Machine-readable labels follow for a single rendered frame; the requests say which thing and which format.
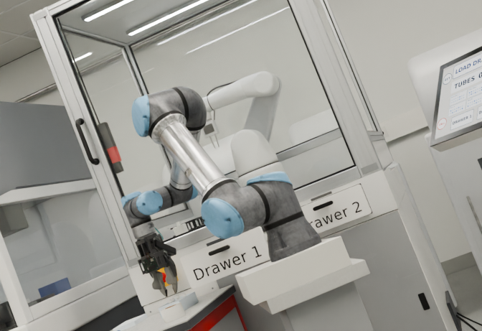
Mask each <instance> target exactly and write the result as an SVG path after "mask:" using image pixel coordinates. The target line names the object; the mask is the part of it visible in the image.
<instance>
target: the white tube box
mask: <svg viewBox="0 0 482 331"><path fill-rule="evenodd" d="M174 301H175V302H172V303H171V304H169V303H166V304H165V305H163V306H161V307H159V308H158V309H159V312H160V311H161V310H163V309H165V308H167V307H169V306H171V305H173V304H177V303H180V302H181V304H182V307H183V308H184V310H186V309H188V308H190V307H191V306H193V305H194V304H196V303H197V302H199V301H198V299H197V296H196V294H195V292H192V293H189V294H186V297H183V296H181V297H180V299H178V300H176V299H174ZM160 315H161V312H160ZM161 318H162V319H163V317H162V315H161Z"/></svg>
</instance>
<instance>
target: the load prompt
mask: <svg viewBox="0 0 482 331"><path fill-rule="evenodd" d="M479 67H482V53H481V54H479V55H477V56H475V57H472V58H471V59H469V60H466V61H465V62H462V63H461V64H458V65H456V66H454V68H453V79H455V78H458V77H460V76H462V75H465V74H466V73H469V72H470V71H472V70H475V69H477V68H479Z"/></svg>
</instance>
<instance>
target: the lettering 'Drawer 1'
mask: <svg viewBox="0 0 482 331"><path fill-rule="evenodd" d="M253 248H255V251H256V253H257V256H256V258H257V257H259V256H262V255H259V254H258V252H257V249H256V247H255V246H254V247H252V249H253ZM234 258H238V259H237V260H236V261H239V260H240V258H239V257H238V256H235V257H234ZM234 258H233V259H232V261H233V264H234V265H239V264H241V262H240V263H239V264H236V263H235V262H236V261H234ZM228 261H229V265H228V264H227V262H226V261H224V265H225V263H226V264H227V266H228V267H229V268H231V266H230V260H229V259H228ZM220 265H221V266H222V268H223V269H224V270H225V269H226V266H225V267H224V266H223V265H222V264H221V262H220ZM213 266H216V268H214V269H213V270H212V271H213V273H214V274H216V273H218V272H220V270H219V267H218V265H216V264H215V265H213ZM213 266H212V267H213ZM215 269H218V271H217V272H214V270H215ZM196 270H198V269H195V270H193V271H194V274H195V276H196V278H197V275H196V272H195V271H196ZM199 270H201V272H202V277H201V278H199V279H198V278H197V280H200V279H202V278H203V277H204V272H203V271H202V269H199Z"/></svg>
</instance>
